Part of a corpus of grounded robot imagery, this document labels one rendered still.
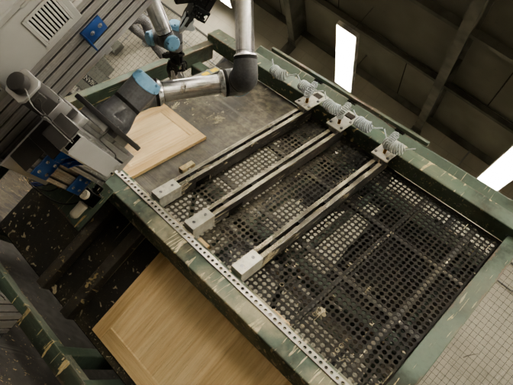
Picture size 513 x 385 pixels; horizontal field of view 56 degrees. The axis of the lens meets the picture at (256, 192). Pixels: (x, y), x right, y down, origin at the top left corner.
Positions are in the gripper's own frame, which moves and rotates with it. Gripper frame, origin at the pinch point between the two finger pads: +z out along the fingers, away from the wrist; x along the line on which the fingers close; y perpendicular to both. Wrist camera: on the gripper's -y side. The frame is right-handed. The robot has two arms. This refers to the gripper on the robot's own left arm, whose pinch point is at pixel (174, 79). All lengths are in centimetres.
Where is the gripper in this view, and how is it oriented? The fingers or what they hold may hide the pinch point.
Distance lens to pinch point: 277.4
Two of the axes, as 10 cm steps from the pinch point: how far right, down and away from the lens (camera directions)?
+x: 7.0, -4.7, 5.3
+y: 7.1, 5.6, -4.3
